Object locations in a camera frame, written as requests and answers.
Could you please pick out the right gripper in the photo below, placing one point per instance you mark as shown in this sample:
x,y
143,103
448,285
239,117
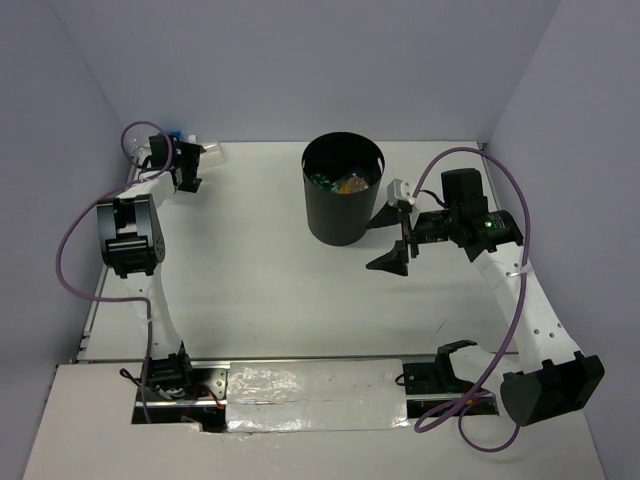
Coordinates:
x,y
394,260

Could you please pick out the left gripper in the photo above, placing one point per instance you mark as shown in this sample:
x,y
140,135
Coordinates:
x,y
191,155

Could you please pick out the clear plastic cup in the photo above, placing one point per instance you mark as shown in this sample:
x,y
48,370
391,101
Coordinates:
x,y
212,154

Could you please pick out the clear bottle blue label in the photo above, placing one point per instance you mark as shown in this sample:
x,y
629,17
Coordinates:
x,y
137,147

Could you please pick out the orange juice bottle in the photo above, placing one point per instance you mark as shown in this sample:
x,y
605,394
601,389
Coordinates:
x,y
350,184

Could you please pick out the green plastic bottle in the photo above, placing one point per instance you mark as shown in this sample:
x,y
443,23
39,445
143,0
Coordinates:
x,y
322,181

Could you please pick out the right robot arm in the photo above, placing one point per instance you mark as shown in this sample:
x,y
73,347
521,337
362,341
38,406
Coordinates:
x,y
553,376

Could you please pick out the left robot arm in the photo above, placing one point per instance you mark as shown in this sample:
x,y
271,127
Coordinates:
x,y
132,245

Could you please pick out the black plastic bin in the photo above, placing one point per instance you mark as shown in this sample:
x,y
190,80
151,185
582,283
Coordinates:
x,y
340,219

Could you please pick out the silver tape sheet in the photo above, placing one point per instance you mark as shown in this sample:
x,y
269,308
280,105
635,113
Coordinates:
x,y
313,396

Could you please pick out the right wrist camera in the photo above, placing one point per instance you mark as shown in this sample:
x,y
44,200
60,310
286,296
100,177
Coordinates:
x,y
400,191

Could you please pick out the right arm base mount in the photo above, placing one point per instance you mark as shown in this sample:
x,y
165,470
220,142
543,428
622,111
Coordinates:
x,y
427,386

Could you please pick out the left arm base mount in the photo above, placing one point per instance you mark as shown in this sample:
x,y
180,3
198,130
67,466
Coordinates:
x,y
203,404

